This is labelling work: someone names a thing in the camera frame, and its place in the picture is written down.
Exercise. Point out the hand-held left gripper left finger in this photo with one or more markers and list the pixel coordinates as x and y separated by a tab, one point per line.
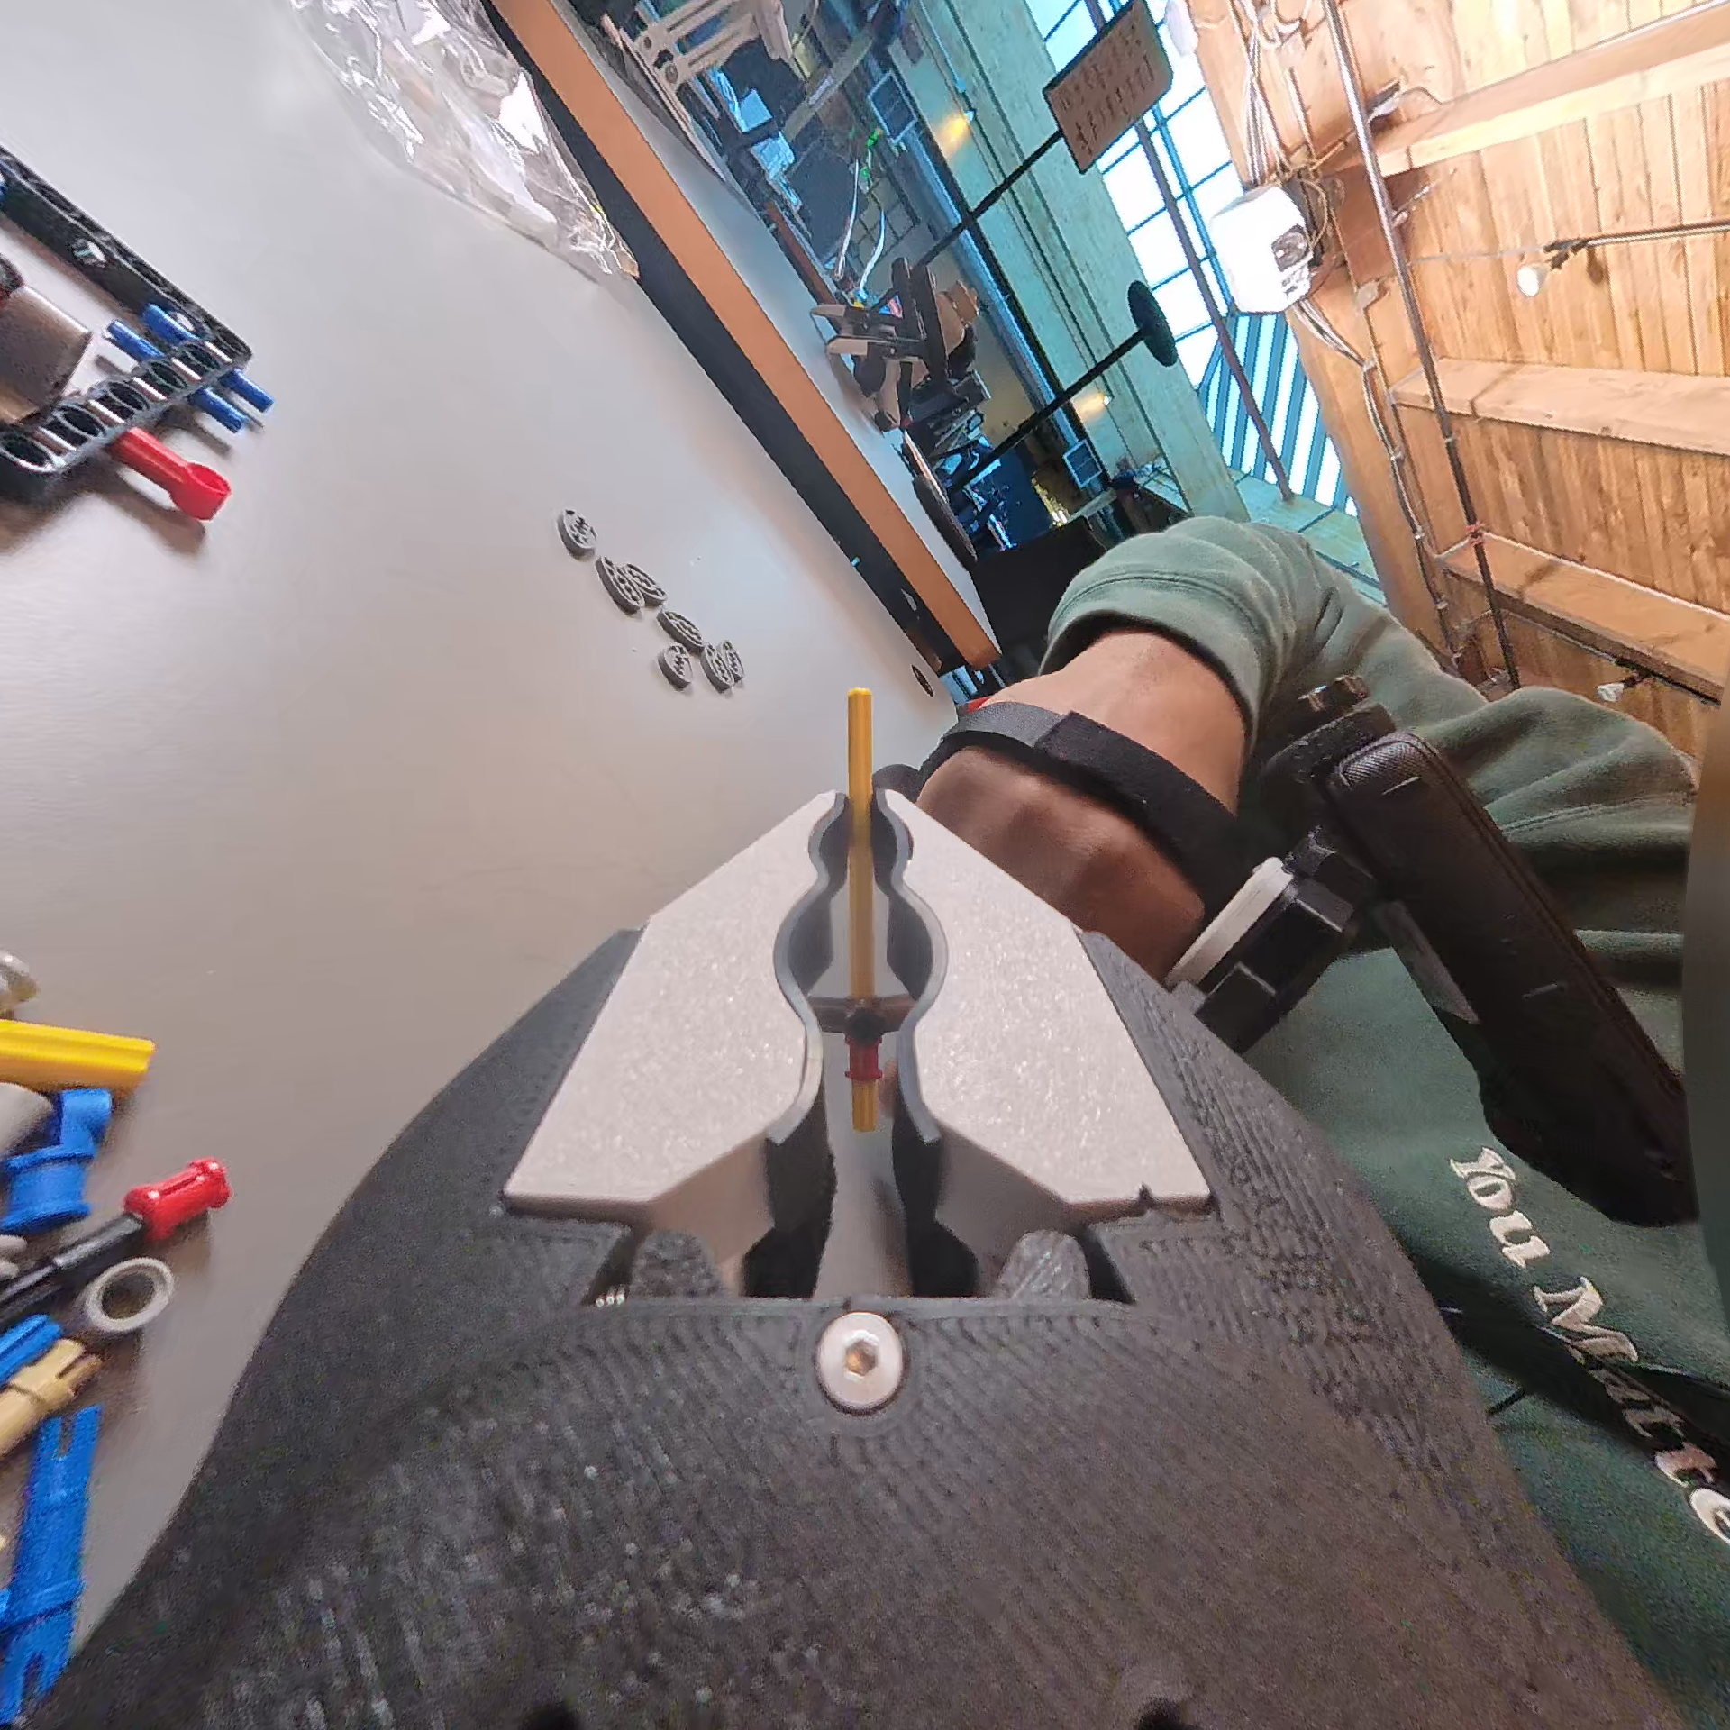
676	1055

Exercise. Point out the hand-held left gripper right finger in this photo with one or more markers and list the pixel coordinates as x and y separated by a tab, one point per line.
1039	1069

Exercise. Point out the yellow lego axle assembly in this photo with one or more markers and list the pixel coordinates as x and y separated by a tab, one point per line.
860	811

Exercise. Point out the cluster of grey lego discs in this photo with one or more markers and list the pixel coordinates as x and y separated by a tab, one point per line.
625	583

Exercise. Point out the person's right forearm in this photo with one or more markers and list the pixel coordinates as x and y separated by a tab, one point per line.
1216	595

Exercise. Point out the pile of small lego pieces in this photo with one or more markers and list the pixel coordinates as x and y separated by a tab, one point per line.
54	1175

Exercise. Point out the person's right hand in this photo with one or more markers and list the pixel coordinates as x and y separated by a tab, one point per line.
1081	877

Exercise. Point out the person's green sweatshirt torso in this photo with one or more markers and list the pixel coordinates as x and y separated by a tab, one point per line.
1556	1353

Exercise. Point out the orange edged table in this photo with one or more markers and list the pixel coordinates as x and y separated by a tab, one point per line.
888	467

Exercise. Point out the black round base stand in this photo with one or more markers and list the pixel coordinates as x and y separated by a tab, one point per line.
1153	323

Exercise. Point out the dark background equipment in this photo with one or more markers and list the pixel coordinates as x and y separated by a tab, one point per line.
906	341

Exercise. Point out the clear plastic bag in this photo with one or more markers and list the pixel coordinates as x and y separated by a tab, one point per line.
460	121

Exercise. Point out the brown sign board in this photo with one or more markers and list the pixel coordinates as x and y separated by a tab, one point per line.
1107	76

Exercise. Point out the wall spot lamp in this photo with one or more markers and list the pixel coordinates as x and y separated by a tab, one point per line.
1531	279

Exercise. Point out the white wall device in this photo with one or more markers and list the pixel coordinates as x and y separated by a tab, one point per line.
1264	243

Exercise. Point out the black lego frame assembly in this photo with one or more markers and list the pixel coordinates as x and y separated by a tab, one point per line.
189	326

